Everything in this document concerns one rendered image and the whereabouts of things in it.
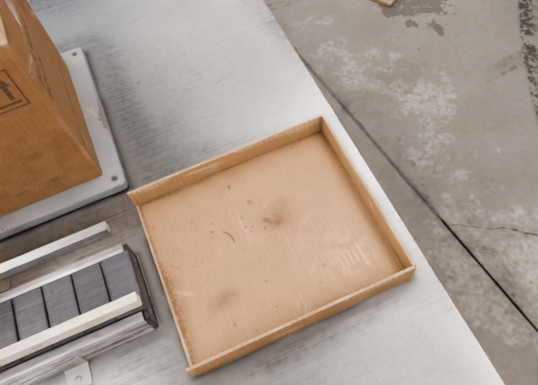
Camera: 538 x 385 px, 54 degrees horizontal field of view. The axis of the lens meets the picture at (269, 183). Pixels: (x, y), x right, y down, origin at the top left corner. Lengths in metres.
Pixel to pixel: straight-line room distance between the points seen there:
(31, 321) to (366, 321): 0.41
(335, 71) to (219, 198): 1.28
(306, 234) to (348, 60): 1.36
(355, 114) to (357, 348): 1.28
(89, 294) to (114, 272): 0.04
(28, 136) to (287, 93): 0.39
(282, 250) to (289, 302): 0.07
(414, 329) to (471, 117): 1.30
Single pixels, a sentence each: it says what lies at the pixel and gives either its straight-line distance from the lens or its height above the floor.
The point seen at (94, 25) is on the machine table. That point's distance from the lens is 1.05.
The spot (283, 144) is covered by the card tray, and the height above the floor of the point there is 0.84.
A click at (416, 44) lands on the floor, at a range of 2.09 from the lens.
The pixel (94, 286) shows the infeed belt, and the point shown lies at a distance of 0.70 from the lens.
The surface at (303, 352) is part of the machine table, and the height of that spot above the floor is 0.83.
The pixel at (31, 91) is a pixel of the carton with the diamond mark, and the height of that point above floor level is 1.05.
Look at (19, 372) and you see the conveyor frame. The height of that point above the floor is 0.88.
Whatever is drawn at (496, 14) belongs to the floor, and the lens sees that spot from 2.26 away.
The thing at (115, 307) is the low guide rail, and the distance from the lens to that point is 0.64.
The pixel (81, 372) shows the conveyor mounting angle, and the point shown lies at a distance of 0.73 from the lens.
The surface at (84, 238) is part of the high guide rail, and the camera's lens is 0.64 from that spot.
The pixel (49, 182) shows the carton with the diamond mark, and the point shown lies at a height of 0.88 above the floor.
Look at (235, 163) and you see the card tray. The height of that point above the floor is 0.84.
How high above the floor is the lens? 1.49
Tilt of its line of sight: 60 degrees down
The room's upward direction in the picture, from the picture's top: 10 degrees counter-clockwise
